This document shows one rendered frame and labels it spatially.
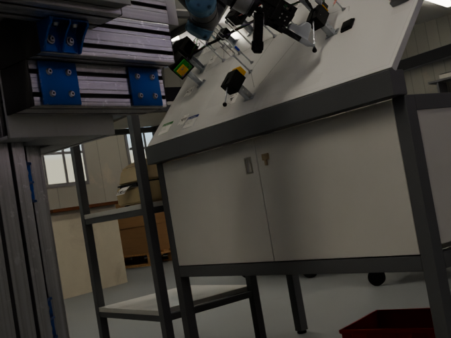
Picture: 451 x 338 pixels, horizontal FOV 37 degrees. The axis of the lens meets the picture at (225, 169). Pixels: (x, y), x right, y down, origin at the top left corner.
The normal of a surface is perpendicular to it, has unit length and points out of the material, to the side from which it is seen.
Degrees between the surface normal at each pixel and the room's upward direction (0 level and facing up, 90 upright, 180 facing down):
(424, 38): 90
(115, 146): 90
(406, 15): 48
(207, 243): 90
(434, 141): 90
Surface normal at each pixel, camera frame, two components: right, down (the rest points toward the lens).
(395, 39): -0.69, -0.58
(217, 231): -0.78, 0.10
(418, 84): -0.63, 0.07
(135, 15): 0.76, -0.16
